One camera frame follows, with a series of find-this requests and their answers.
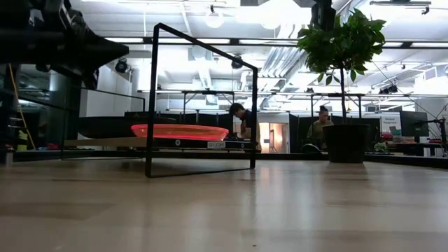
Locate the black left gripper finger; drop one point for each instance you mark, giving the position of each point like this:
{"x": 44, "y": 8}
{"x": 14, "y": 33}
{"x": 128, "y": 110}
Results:
{"x": 91, "y": 77}
{"x": 98, "y": 50}

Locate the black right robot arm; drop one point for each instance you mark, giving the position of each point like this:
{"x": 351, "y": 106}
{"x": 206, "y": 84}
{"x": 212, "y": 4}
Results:
{"x": 322, "y": 14}

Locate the black ceiling speaker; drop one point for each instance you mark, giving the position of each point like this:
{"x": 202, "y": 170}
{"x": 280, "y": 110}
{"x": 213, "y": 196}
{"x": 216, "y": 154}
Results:
{"x": 237, "y": 62}
{"x": 121, "y": 66}

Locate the long ceiling light strip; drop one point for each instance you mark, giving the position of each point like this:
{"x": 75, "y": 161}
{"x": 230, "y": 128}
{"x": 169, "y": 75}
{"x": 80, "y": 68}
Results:
{"x": 124, "y": 39}
{"x": 430, "y": 44}

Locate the black partition panel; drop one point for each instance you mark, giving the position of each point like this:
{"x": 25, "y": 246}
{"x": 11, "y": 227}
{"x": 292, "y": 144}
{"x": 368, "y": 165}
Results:
{"x": 196, "y": 119}

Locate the round ceiling lamp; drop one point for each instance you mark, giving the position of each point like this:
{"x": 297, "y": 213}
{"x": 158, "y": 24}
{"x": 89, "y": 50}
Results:
{"x": 214, "y": 18}

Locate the person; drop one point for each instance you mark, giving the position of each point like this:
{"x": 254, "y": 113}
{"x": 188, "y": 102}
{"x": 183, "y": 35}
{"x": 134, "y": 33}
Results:
{"x": 319, "y": 129}
{"x": 245, "y": 122}

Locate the green leafy tree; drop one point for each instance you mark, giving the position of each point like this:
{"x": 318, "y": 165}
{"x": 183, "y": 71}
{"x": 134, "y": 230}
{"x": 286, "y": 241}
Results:
{"x": 346, "y": 42}

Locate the black plant pot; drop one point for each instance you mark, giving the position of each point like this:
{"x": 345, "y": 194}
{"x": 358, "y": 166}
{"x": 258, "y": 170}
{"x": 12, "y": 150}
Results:
{"x": 346, "y": 143}

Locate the white printed sign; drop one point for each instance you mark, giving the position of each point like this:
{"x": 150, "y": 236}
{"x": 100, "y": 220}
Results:
{"x": 390, "y": 122}

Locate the black computer monitor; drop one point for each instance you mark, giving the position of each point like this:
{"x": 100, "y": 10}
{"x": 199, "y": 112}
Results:
{"x": 414, "y": 123}

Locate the black background rig frame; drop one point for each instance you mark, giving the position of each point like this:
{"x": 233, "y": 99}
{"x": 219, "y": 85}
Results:
{"x": 208, "y": 92}
{"x": 336, "y": 94}

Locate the black table edge rail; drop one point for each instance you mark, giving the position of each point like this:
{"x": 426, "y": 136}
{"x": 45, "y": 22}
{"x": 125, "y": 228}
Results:
{"x": 297, "y": 156}

